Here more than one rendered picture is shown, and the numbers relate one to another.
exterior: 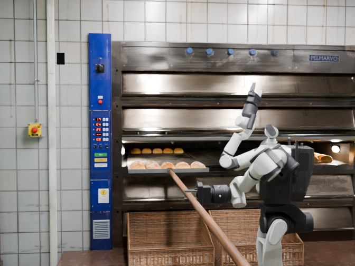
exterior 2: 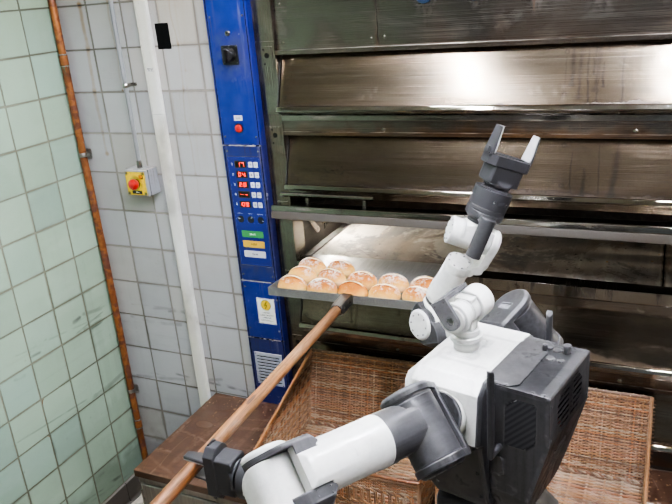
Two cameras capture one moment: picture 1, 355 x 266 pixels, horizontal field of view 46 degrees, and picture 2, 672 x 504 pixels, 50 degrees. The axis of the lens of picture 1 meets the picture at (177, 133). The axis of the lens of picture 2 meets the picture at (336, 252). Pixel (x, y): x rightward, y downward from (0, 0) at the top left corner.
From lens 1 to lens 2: 1.55 m
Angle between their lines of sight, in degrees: 36
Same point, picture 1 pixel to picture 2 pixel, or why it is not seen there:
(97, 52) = (221, 19)
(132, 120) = (307, 165)
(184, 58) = (412, 16)
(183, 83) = (410, 79)
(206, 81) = (469, 71)
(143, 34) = not seen: outside the picture
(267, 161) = (265, 491)
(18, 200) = (141, 298)
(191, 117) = (434, 162)
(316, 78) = not seen: outside the picture
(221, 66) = (507, 29)
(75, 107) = (201, 137)
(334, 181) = not seen: outside the picture
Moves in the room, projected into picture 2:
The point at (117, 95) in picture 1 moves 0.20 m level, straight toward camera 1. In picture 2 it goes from (272, 111) to (243, 123)
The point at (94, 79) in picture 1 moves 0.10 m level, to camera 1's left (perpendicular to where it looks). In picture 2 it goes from (223, 80) to (200, 81)
